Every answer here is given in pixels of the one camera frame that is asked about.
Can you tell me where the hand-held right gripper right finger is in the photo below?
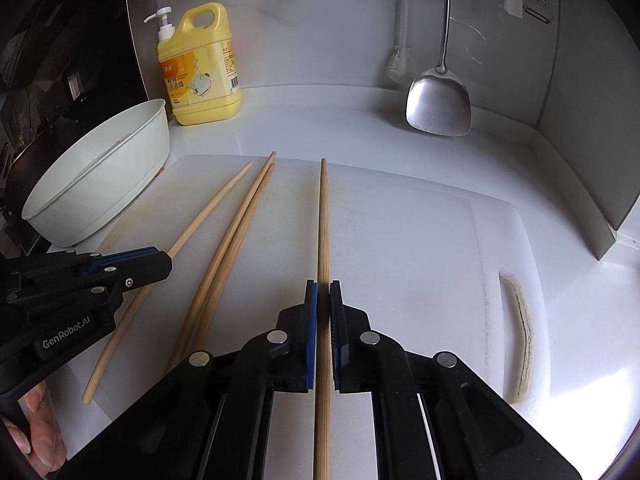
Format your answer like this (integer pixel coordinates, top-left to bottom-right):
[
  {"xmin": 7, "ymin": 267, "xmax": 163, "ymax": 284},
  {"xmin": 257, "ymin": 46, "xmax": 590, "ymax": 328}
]
[{"xmin": 329, "ymin": 280, "xmax": 583, "ymax": 480}]

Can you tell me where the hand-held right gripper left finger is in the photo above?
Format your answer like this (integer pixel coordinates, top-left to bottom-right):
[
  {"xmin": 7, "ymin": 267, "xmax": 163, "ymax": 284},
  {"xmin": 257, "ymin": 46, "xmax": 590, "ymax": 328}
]
[{"xmin": 55, "ymin": 280, "xmax": 319, "ymax": 480}]

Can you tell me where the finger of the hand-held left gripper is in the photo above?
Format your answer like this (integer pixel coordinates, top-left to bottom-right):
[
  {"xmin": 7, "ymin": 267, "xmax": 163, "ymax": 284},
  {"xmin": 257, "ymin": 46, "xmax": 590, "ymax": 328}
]
[
  {"xmin": 7, "ymin": 247, "xmax": 160, "ymax": 282},
  {"xmin": 75, "ymin": 251, "xmax": 174, "ymax": 327}
]

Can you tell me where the wooden chopstick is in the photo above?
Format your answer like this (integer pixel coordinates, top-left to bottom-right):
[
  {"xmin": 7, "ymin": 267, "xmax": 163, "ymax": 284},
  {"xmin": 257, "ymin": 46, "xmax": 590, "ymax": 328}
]
[
  {"xmin": 187, "ymin": 162, "xmax": 277, "ymax": 358},
  {"xmin": 313, "ymin": 158, "xmax": 332, "ymax": 480},
  {"xmin": 82, "ymin": 161, "xmax": 255, "ymax": 405},
  {"xmin": 165, "ymin": 151, "xmax": 277, "ymax": 373}
]

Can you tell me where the white round bowl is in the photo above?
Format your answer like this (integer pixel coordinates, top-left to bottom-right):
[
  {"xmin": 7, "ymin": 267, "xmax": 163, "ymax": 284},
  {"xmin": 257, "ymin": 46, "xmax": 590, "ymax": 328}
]
[{"xmin": 21, "ymin": 98, "xmax": 171, "ymax": 248}]

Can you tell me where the person's left hand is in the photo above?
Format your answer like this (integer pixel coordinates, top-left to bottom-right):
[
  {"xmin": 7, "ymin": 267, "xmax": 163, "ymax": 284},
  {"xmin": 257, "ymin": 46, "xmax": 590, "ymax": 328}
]
[{"xmin": 2, "ymin": 379, "xmax": 69, "ymax": 478}]

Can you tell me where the black stove top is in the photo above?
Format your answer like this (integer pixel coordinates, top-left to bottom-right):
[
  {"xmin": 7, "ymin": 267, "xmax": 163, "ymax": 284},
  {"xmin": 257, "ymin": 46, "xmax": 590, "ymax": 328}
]
[{"xmin": 0, "ymin": 180, "xmax": 51, "ymax": 261}]

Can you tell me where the white cutting board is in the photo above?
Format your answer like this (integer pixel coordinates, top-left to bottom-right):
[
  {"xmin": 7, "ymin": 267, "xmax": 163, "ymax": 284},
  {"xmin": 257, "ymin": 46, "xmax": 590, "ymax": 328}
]
[{"xmin": 45, "ymin": 154, "xmax": 551, "ymax": 461}]

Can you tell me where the yellow dish soap pump bottle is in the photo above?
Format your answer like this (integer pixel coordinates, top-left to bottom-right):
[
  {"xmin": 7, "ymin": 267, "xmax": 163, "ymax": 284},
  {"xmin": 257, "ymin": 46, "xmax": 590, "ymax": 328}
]
[{"xmin": 143, "ymin": 2, "xmax": 242, "ymax": 127}]

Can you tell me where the black induction cooktop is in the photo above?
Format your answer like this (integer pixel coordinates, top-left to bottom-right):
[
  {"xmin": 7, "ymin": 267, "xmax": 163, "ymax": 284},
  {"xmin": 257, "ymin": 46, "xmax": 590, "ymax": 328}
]
[{"xmin": 0, "ymin": 0, "xmax": 152, "ymax": 171}]

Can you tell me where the metal spatula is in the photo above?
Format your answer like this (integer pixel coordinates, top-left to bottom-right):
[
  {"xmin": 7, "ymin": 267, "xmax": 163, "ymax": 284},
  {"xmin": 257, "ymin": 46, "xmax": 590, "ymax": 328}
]
[{"xmin": 405, "ymin": 0, "xmax": 473, "ymax": 137}]

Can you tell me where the wall socket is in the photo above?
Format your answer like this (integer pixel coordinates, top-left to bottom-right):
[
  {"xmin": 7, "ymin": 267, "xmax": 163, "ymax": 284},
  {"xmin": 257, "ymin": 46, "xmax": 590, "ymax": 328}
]
[{"xmin": 522, "ymin": 0, "xmax": 553, "ymax": 24}]

